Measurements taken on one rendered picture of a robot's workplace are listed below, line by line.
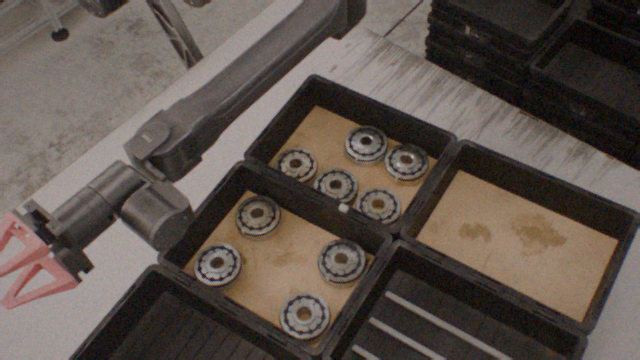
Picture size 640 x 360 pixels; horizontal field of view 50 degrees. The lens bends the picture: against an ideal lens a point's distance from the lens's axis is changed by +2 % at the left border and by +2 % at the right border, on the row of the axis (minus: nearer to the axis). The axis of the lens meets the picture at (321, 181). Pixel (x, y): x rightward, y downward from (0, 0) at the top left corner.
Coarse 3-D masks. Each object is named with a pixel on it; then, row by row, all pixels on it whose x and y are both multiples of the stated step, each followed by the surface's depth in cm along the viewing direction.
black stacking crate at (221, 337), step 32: (160, 288) 142; (128, 320) 136; (160, 320) 140; (192, 320) 140; (224, 320) 135; (96, 352) 131; (128, 352) 137; (160, 352) 137; (192, 352) 136; (224, 352) 136; (256, 352) 135; (288, 352) 126
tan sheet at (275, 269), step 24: (288, 216) 153; (216, 240) 150; (240, 240) 150; (288, 240) 149; (312, 240) 149; (192, 264) 147; (264, 264) 146; (288, 264) 146; (312, 264) 146; (240, 288) 143; (264, 288) 143; (288, 288) 143; (312, 288) 142; (336, 288) 142; (264, 312) 140; (336, 312) 139
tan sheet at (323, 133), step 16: (320, 112) 170; (304, 128) 167; (320, 128) 167; (336, 128) 166; (352, 128) 166; (288, 144) 164; (304, 144) 164; (320, 144) 164; (336, 144) 164; (272, 160) 162; (320, 160) 161; (336, 160) 161; (432, 160) 160; (368, 176) 158; (384, 176) 158; (400, 192) 155; (416, 192) 155
